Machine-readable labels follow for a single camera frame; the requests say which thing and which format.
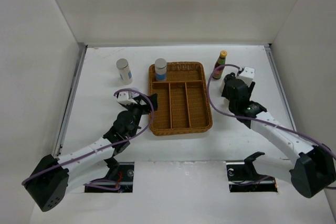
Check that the black cap white bottle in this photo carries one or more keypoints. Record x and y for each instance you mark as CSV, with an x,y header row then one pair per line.
x,y
228,77

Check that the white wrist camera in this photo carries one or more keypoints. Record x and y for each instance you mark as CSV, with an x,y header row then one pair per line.
x,y
247,75
124,96

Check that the silver-lid blue label jar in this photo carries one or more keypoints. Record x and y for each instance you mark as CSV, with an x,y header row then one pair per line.
x,y
160,69

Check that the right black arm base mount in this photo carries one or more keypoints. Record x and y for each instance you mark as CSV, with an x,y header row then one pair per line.
x,y
243,178

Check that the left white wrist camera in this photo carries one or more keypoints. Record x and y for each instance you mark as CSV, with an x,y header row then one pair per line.
x,y
124,96

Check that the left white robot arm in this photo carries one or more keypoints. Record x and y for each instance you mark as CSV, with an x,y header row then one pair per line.
x,y
53,177

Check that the red sauce bottle yellow cap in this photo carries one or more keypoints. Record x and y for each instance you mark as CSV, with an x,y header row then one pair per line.
x,y
217,73

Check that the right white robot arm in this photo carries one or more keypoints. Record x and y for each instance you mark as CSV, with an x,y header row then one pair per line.
x,y
311,167

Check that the silver-lid white blue jar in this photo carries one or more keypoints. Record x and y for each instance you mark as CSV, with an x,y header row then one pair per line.
x,y
124,71

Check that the brown wicker divided tray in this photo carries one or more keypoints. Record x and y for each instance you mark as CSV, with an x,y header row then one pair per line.
x,y
182,100

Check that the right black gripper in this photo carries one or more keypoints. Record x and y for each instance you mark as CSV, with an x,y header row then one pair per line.
x,y
224,92

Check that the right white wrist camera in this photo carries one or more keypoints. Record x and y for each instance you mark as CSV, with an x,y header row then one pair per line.
x,y
247,75

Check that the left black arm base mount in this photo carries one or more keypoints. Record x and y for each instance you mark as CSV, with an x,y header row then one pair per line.
x,y
119,179

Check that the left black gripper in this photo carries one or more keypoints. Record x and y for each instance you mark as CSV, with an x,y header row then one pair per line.
x,y
144,108

